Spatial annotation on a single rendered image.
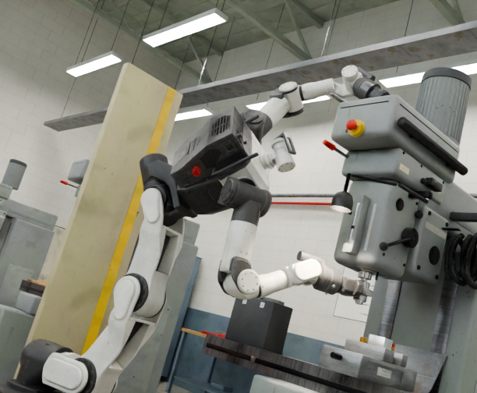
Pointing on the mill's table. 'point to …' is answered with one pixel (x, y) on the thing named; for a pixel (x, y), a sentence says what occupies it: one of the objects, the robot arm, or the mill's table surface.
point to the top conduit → (432, 146)
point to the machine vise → (370, 368)
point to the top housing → (392, 131)
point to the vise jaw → (370, 350)
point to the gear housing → (391, 168)
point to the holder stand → (259, 323)
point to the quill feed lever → (408, 238)
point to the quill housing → (379, 229)
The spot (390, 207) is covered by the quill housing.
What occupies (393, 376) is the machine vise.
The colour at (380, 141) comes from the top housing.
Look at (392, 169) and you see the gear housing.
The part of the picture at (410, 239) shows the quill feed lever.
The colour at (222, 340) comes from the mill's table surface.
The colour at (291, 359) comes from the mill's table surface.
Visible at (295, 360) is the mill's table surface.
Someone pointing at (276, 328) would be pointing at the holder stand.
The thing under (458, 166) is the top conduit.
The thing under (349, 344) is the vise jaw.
